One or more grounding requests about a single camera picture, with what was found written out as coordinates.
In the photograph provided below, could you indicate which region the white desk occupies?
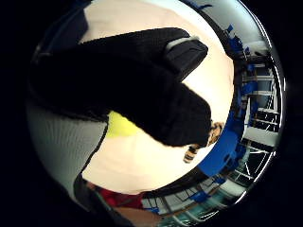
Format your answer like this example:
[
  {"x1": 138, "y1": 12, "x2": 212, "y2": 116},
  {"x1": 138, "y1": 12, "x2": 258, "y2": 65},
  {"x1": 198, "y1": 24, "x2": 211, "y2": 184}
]
[{"x1": 243, "y1": 126, "x2": 280, "y2": 148}]

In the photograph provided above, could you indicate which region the the person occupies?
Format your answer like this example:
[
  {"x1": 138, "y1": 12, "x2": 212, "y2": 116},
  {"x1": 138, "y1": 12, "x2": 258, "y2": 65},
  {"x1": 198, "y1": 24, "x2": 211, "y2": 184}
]
[{"x1": 73, "y1": 173, "x2": 160, "y2": 227}]

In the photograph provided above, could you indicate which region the white ribbed cloth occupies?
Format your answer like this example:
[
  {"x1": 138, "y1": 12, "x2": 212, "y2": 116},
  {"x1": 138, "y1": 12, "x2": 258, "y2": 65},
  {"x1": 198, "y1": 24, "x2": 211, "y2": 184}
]
[{"x1": 27, "y1": 101, "x2": 109, "y2": 202}]

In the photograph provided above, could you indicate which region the yellow soft ball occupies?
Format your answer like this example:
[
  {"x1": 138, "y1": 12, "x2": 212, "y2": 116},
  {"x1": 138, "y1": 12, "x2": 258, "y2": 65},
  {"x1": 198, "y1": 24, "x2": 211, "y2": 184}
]
[{"x1": 105, "y1": 110, "x2": 140, "y2": 139}]

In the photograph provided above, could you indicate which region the striped tiger soft toy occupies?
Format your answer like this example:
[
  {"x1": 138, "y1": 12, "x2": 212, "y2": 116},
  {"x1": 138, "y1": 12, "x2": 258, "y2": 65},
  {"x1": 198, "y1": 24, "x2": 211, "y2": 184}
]
[{"x1": 183, "y1": 121, "x2": 225, "y2": 164}]

